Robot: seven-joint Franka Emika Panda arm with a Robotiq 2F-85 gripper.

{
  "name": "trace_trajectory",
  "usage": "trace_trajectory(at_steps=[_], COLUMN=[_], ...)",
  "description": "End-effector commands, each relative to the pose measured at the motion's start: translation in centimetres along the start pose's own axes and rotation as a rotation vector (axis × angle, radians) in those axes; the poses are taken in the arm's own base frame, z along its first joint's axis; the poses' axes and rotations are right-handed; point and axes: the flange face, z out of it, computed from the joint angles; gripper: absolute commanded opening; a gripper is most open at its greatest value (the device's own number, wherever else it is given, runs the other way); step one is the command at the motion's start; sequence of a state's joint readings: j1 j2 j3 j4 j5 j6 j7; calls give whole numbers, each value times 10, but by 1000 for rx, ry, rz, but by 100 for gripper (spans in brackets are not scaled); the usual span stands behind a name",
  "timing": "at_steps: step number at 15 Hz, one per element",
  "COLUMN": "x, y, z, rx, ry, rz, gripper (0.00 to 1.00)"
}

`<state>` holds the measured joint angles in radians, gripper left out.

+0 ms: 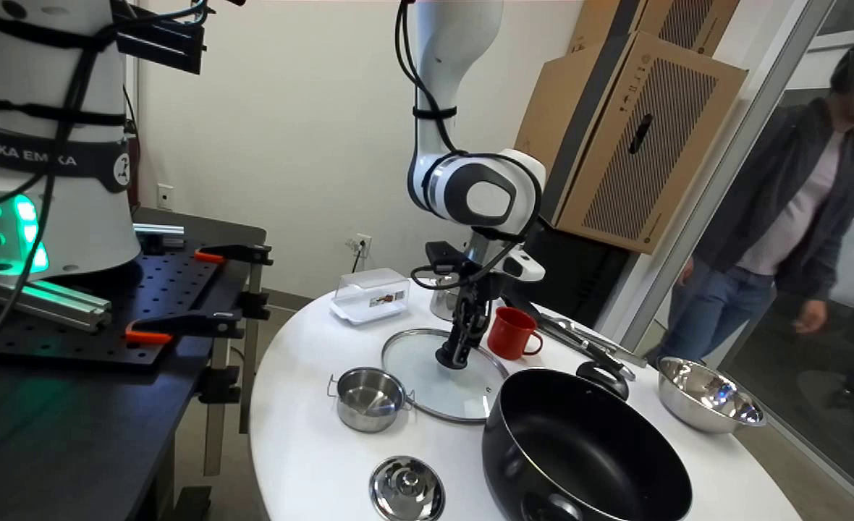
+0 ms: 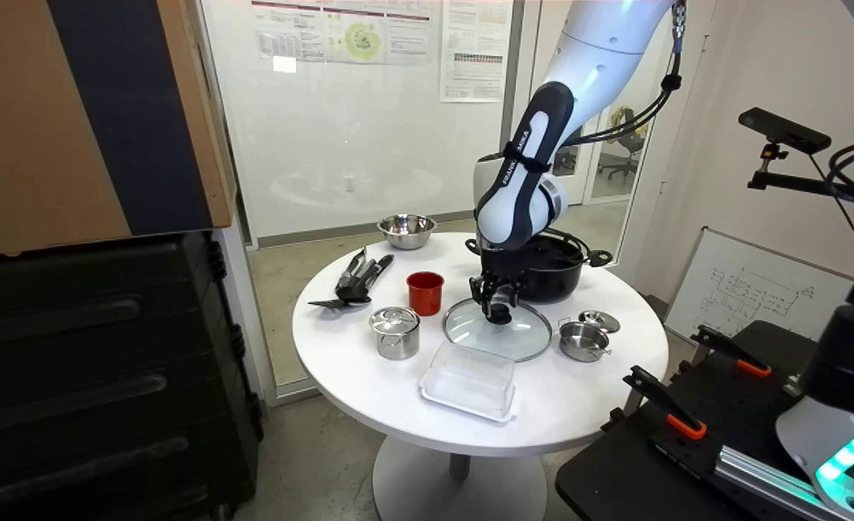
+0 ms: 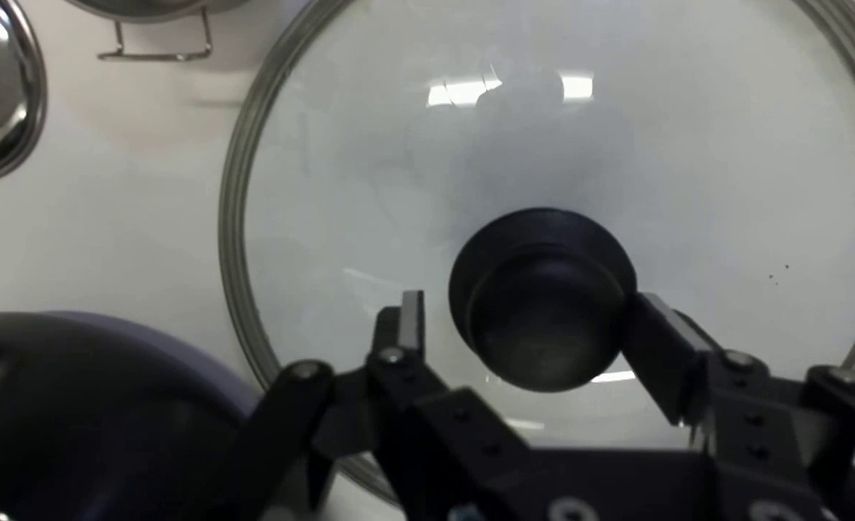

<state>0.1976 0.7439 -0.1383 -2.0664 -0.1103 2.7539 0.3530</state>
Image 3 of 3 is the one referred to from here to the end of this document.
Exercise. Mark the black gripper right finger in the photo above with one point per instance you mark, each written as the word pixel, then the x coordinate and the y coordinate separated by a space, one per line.
pixel 674 360

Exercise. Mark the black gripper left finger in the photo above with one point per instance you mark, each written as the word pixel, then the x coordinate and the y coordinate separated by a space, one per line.
pixel 400 337

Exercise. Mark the glass pot lid black knob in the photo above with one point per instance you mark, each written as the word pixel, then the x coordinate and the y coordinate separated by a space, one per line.
pixel 535 167

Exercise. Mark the black cooking pot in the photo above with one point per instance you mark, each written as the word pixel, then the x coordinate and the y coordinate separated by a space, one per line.
pixel 111 422

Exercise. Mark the small steel pot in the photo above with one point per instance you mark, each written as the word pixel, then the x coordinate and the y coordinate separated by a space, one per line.
pixel 158 12

